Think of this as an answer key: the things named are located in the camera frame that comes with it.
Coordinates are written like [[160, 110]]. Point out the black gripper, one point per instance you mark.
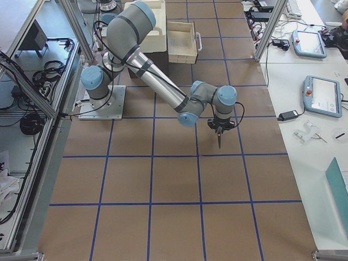
[[218, 138]]

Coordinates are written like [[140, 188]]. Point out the light wooden drawer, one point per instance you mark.
[[181, 43]]

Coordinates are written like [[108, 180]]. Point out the black power adapter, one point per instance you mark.
[[288, 115]]

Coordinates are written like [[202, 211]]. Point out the dark brown wooden cabinet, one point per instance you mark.
[[145, 60]]

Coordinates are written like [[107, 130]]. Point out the blue teach pendant near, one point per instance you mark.
[[322, 96]]

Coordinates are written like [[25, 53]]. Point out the blue teach pendant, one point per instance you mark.
[[308, 44], [322, 96]]

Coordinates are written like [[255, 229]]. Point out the white foam tray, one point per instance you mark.
[[155, 27]]

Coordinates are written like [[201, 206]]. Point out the blue teach pendant far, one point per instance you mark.
[[308, 44]]

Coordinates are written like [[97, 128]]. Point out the teal laptop lid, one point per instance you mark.
[[337, 185]]

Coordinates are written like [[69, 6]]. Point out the white cloth rag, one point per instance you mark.
[[9, 185]]

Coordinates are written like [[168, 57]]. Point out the white drawer handle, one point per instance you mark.
[[198, 41]]

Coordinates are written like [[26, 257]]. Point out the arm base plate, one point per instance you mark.
[[108, 108]]

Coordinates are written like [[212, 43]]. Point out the aluminium frame post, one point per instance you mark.
[[267, 33]]

